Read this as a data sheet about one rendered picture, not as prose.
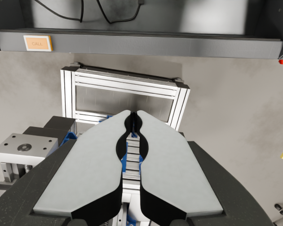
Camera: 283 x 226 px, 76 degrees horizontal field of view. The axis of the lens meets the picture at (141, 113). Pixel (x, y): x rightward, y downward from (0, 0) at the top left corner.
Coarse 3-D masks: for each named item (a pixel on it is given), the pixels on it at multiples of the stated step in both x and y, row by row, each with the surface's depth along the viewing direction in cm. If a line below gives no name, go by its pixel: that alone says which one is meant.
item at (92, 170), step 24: (120, 120) 11; (96, 144) 9; (120, 144) 10; (72, 168) 7; (96, 168) 8; (120, 168) 8; (48, 192) 6; (72, 192) 6; (96, 192) 6; (120, 192) 7; (72, 216) 6; (96, 216) 7
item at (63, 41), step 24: (0, 48) 39; (24, 48) 39; (72, 48) 40; (96, 48) 40; (120, 48) 40; (144, 48) 40; (168, 48) 40; (192, 48) 40; (216, 48) 40; (240, 48) 40; (264, 48) 40
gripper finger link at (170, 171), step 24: (144, 120) 11; (144, 144) 10; (168, 144) 9; (144, 168) 8; (168, 168) 8; (192, 168) 8; (144, 192) 7; (168, 192) 7; (192, 192) 7; (168, 216) 6; (192, 216) 6
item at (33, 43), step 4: (28, 40) 37; (32, 40) 37; (36, 40) 38; (40, 40) 38; (44, 40) 38; (28, 44) 38; (32, 44) 38; (36, 44) 38; (40, 44) 38; (44, 44) 38; (28, 48) 38; (32, 48) 38; (36, 48) 38; (40, 48) 38; (44, 48) 38; (48, 48) 38; (52, 48) 39
